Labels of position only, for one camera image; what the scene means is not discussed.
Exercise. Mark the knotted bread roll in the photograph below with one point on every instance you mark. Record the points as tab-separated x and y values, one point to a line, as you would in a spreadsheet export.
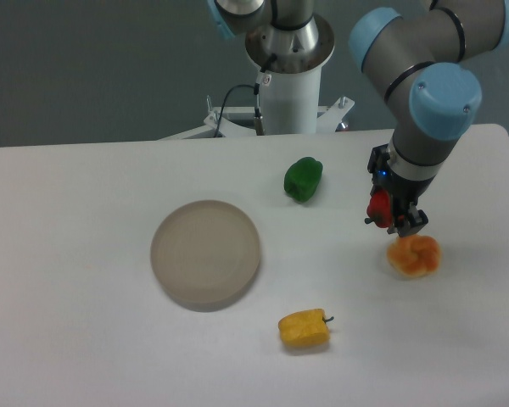
414	256

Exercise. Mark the green pepper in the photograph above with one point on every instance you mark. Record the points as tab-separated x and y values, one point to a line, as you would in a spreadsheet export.
302	179

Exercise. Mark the beige round plate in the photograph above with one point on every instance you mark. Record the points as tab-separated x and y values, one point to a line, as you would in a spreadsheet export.
205	255

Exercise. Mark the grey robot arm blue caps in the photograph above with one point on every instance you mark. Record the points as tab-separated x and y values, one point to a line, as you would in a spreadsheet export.
415	66

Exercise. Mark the white base frame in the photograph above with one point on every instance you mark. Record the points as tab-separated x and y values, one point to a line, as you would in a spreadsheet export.
241	121

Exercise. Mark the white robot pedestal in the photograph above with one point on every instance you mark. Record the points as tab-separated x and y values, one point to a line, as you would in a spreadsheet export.
288	102

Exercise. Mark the red pepper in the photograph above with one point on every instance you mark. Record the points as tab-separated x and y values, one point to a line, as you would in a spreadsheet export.
376	209

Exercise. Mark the yellow pepper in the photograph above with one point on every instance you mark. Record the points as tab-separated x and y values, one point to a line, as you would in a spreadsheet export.
305	329

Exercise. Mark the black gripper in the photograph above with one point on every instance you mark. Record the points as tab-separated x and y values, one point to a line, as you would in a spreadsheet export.
404	185

